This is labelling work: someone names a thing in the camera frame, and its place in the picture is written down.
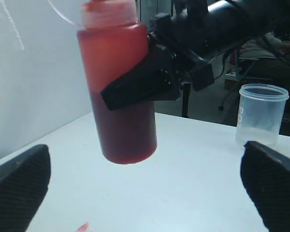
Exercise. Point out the black office chair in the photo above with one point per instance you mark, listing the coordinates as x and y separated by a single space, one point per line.
241 75

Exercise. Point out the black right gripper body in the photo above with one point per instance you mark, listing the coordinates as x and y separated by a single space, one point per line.
186 40

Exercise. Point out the seated person in background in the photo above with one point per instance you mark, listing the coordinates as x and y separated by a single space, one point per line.
260 60

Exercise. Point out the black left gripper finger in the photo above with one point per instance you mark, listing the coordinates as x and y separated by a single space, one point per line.
24 183
152 79
265 174

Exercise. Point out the clear plastic cup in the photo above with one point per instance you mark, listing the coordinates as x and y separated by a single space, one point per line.
260 113

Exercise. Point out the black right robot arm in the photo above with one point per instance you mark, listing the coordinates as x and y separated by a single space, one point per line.
236 21

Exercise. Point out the red ketchup squeeze bottle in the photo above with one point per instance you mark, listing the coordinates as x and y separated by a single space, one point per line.
112 41

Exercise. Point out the white paper backdrop sheet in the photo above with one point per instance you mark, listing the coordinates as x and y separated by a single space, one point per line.
42 80

